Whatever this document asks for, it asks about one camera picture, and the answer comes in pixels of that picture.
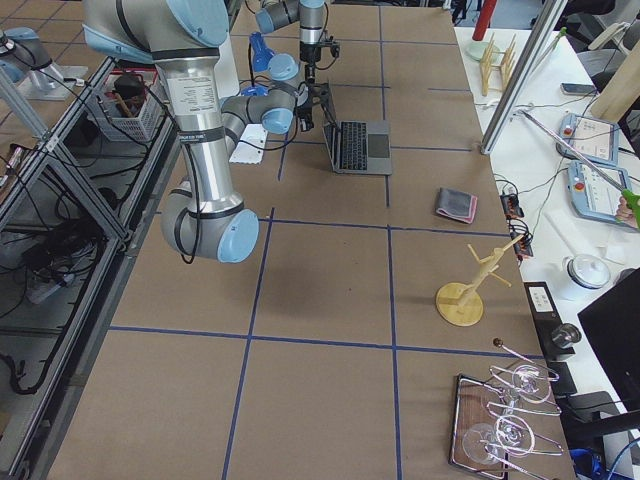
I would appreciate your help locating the blue desk lamp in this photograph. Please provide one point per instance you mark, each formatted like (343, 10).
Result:
(269, 69)

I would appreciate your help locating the orange black electronics board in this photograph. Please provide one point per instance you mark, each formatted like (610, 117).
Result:
(517, 227)

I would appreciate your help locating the wine glass rack tray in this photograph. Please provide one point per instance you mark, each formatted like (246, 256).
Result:
(479, 401)

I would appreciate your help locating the upper teach pendant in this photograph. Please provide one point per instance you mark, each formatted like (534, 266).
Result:
(596, 139)

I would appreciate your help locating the wooden mug tree stand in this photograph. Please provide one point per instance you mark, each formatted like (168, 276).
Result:
(460, 304)

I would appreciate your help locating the black webcam on stand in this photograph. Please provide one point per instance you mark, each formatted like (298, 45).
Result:
(564, 337)

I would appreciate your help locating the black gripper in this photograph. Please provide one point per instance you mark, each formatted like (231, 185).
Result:
(310, 56)

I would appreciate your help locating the upper clear wine glass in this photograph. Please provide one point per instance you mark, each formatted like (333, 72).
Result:
(529, 382)

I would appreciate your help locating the lower clear wine glass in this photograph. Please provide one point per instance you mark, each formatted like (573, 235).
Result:
(488, 444)

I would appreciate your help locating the black monitor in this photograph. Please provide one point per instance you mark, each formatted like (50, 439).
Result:
(611, 326)

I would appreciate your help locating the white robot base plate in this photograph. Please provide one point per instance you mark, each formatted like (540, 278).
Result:
(250, 148)

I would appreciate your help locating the teach pendant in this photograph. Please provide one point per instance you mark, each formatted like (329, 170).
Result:
(596, 139)
(592, 196)

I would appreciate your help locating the aluminium frame post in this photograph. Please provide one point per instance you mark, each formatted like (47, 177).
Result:
(524, 67)

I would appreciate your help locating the wooden dish rack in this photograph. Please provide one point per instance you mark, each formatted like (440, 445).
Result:
(494, 60)

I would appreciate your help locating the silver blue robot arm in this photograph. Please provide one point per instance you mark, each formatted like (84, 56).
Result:
(289, 98)
(204, 216)

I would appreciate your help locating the clear wine glass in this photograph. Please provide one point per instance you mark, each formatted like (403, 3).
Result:
(488, 444)
(529, 382)

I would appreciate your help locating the grey laptop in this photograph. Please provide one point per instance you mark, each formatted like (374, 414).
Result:
(355, 147)

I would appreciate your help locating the white basket with tools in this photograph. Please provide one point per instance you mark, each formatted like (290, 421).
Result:
(127, 105)

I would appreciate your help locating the lower teach pendant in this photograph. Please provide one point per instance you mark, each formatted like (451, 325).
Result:
(592, 196)

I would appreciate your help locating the green handled grabber stick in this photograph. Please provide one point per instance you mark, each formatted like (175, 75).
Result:
(631, 199)

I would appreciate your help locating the folded grey cloth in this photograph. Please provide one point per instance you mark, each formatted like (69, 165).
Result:
(456, 205)

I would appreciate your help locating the smartphone on table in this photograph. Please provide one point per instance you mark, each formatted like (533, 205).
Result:
(575, 89)

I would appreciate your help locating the white enamel pot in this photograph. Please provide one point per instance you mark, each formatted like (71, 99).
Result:
(582, 274)

